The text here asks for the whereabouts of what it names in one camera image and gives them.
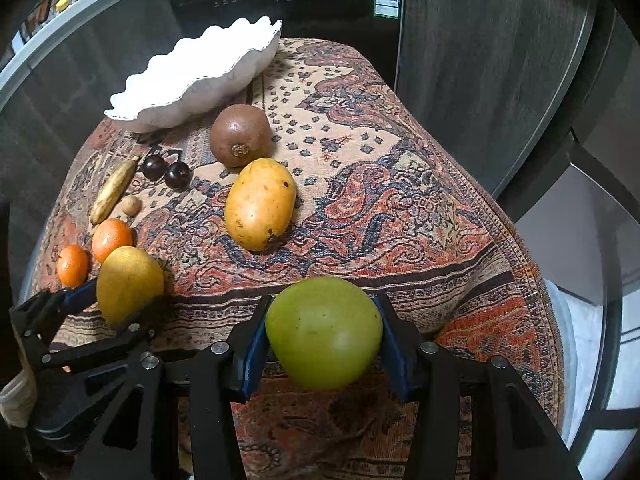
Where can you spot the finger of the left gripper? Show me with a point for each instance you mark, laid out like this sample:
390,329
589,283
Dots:
37,320
138,324

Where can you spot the yellow mango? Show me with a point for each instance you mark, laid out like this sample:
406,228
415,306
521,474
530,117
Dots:
260,204

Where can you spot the green apple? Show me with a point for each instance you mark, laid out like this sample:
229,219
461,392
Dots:
324,332

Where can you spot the yellow round pear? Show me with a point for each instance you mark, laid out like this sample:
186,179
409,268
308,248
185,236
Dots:
129,280

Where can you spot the small tan longan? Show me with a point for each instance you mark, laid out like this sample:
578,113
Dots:
131,205

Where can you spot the brown kiwi fruit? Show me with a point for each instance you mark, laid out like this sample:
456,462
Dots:
240,134

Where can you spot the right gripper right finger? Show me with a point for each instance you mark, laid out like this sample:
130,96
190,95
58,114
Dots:
511,435

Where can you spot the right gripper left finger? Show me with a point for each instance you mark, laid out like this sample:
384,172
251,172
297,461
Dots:
225,373

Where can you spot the black built-in dishwasher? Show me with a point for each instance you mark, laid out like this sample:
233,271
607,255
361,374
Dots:
350,22

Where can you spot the small yellow banana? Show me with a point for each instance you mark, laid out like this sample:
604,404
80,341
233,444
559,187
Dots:
112,189

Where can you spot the white scalloped fruit bowl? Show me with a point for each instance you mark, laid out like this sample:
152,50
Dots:
195,76

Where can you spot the orange mandarin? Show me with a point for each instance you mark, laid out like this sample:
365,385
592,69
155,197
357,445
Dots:
108,236
72,266

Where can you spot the dark cherry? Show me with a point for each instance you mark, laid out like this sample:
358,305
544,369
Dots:
154,167
177,175

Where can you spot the patterned paisley tablecloth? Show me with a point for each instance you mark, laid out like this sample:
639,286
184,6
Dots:
379,203

